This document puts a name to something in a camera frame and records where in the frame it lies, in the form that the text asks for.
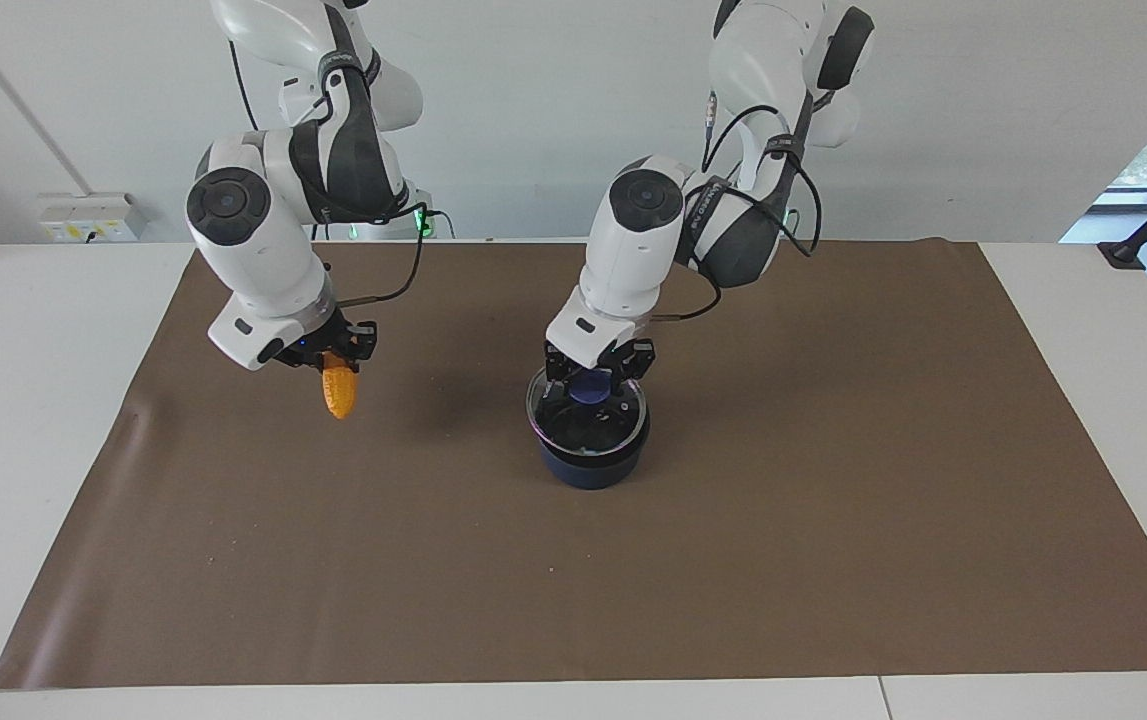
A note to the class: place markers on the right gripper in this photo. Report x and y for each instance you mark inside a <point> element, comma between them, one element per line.
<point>258,340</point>

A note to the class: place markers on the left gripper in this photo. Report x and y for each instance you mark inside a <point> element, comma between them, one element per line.
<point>583,335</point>

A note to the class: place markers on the glass lid purple knob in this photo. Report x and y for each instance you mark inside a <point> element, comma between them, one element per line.
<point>590,390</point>

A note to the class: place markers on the yellow toy corn cob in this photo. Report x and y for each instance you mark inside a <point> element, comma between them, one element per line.
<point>340,392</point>

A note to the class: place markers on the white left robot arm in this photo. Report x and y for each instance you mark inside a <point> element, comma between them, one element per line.
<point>633,250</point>

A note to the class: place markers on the brown table mat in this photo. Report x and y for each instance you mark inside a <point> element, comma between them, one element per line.
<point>733,560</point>

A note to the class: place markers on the white wall power outlet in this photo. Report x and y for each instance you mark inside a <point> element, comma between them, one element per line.
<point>93,217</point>

